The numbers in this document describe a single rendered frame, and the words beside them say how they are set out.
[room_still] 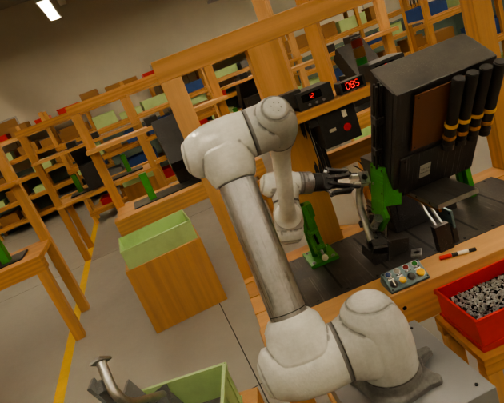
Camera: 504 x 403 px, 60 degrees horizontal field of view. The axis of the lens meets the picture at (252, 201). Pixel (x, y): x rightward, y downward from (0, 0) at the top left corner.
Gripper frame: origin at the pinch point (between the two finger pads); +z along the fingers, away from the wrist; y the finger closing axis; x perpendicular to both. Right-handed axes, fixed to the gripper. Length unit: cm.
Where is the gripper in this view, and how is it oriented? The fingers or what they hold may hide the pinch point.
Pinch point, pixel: (358, 180)
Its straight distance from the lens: 185.1
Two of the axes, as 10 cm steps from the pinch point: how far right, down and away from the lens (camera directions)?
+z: 9.8, -0.5, 2.1
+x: -1.6, 4.9, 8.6
